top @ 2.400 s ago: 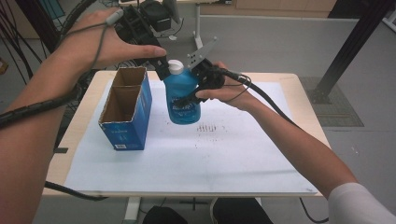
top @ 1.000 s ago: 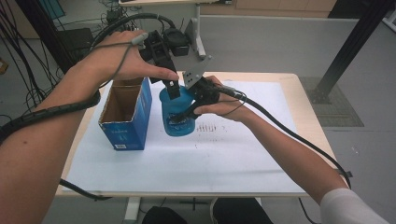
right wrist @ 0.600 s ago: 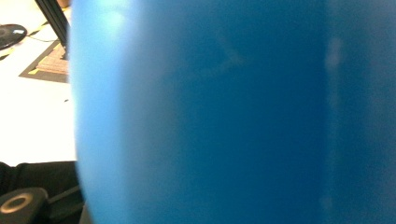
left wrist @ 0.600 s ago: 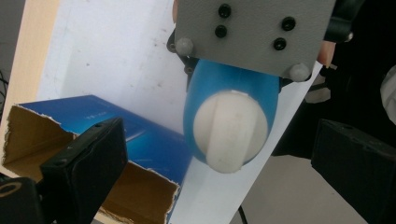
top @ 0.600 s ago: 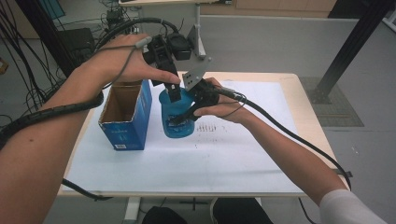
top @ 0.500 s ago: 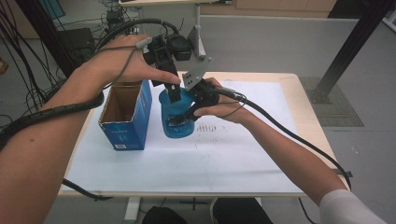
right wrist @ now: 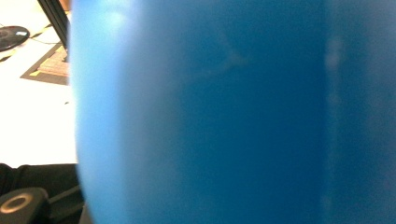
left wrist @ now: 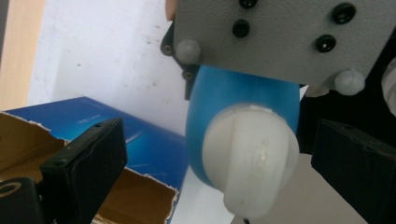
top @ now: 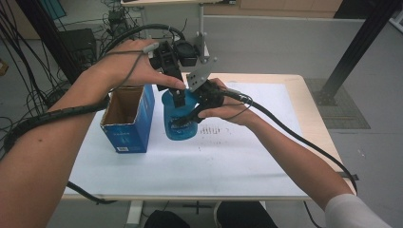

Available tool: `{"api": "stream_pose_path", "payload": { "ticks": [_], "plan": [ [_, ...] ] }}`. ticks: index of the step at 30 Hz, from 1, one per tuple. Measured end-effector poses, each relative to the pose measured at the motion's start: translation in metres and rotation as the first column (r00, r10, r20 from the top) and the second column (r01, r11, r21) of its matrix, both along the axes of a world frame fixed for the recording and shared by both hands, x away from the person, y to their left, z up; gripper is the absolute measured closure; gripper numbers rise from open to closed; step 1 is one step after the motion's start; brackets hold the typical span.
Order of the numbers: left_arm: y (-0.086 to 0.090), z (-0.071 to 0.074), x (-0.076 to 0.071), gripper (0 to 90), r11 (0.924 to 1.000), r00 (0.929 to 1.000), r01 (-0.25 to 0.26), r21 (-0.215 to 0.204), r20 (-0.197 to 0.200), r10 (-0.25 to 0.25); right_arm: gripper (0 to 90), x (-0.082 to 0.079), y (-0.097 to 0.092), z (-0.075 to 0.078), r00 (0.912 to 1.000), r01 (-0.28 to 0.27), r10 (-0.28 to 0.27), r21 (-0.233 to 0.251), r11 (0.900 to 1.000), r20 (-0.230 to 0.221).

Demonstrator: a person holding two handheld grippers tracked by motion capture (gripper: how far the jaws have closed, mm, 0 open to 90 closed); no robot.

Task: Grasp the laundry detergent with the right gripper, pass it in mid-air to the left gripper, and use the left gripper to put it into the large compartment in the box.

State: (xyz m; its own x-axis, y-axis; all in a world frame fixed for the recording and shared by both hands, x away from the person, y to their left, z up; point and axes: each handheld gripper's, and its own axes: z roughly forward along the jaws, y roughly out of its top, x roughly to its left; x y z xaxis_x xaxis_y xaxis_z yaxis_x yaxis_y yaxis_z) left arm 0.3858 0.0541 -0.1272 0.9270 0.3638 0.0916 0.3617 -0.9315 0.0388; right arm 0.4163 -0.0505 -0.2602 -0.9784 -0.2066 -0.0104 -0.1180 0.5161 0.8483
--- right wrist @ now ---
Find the blue smooth round object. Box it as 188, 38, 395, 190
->
68, 0, 396, 224

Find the brown mat with dark border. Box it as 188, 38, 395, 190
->
20, 42, 70, 86

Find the dark cloth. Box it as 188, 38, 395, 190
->
0, 162, 86, 224

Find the black metal stand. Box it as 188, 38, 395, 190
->
36, 0, 71, 51

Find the black round disc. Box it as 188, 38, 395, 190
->
0, 25, 31, 53

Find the thin dark cable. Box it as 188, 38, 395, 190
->
29, 35, 64, 46

